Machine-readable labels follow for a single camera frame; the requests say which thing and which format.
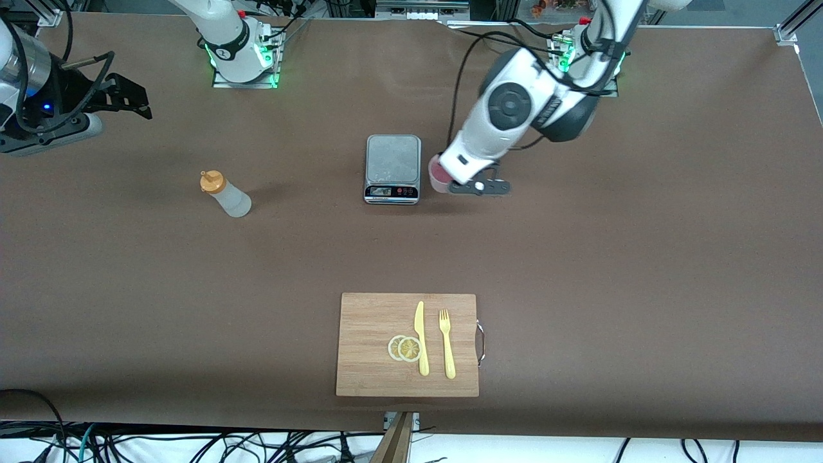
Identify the clear sauce bottle orange cap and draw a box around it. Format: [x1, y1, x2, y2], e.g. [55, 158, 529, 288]
[200, 170, 252, 218]

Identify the pink plastic cup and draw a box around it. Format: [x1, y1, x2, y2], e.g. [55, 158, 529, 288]
[428, 159, 455, 194]

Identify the brown table cover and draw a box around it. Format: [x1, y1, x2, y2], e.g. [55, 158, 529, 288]
[0, 12, 823, 443]

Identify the silver digital kitchen scale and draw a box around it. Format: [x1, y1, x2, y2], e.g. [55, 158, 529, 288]
[364, 134, 422, 206]

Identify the white power strip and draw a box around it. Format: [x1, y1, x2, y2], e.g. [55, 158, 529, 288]
[384, 5, 470, 21]

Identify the wooden cutting board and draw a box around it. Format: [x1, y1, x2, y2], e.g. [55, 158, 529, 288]
[336, 293, 486, 397]

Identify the yellow plastic knife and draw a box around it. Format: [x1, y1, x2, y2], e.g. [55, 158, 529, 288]
[414, 300, 430, 377]

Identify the yellow plastic fork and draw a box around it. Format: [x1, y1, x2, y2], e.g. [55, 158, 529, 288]
[439, 309, 457, 379]

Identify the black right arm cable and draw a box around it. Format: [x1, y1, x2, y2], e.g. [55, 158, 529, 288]
[0, 0, 116, 129]

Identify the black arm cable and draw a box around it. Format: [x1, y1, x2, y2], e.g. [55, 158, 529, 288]
[447, 18, 628, 155]
[0, 0, 116, 129]

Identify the aluminium frame profile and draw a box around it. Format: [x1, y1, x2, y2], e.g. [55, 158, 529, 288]
[775, 0, 823, 47]
[35, 0, 84, 28]

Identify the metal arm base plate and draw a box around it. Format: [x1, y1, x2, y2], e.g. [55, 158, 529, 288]
[551, 35, 620, 98]
[212, 29, 282, 89]

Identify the black looped floor cable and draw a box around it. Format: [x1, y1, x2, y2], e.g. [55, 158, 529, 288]
[0, 388, 68, 463]

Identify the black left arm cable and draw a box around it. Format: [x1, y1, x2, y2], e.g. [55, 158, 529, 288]
[447, 18, 628, 155]

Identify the black cable on table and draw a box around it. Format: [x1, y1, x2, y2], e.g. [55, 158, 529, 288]
[444, 18, 560, 55]

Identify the teal floor cable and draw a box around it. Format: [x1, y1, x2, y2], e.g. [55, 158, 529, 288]
[76, 423, 97, 463]

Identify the wooden post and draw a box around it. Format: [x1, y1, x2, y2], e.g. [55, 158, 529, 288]
[370, 412, 415, 463]

